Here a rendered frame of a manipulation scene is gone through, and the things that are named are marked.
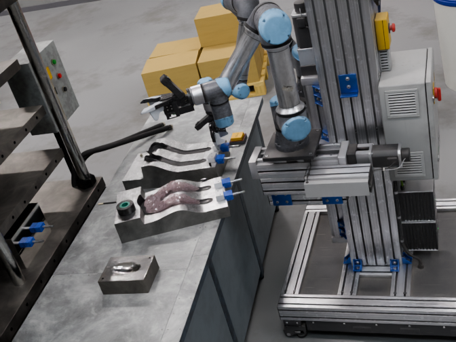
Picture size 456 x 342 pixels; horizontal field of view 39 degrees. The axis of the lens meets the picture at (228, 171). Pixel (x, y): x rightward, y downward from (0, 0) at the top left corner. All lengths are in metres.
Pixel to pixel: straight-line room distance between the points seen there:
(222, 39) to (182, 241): 3.42
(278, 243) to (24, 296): 1.66
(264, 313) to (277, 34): 1.67
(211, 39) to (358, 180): 3.56
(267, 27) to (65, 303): 1.36
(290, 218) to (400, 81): 1.65
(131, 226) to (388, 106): 1.21
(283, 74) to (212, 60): 3.24
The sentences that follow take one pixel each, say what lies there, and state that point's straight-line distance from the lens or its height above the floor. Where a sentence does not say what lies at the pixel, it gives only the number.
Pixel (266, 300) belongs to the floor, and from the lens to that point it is 3.61.
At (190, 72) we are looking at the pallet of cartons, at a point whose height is 0.32.
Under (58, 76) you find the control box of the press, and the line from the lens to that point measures 3.60.
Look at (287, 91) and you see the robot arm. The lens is 2.52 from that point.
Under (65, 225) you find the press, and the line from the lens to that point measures 3.28.
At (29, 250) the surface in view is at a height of 0.83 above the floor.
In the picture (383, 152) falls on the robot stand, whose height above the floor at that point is 0.98.
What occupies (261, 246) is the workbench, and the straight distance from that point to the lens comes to 3.74.
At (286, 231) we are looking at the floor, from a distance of 4.04.
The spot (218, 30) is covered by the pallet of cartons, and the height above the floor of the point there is 0.53.
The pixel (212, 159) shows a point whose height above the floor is 0.91.
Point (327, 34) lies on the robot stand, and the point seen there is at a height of 1.46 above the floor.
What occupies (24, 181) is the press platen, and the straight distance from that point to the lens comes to 3.25.
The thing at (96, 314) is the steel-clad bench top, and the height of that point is 0.80.
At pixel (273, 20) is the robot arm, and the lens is 2.39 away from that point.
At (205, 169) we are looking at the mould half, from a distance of 3.11.
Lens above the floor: 2.43
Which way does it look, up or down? 31 degrees down
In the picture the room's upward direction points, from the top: 16 degrees counter-clockwise
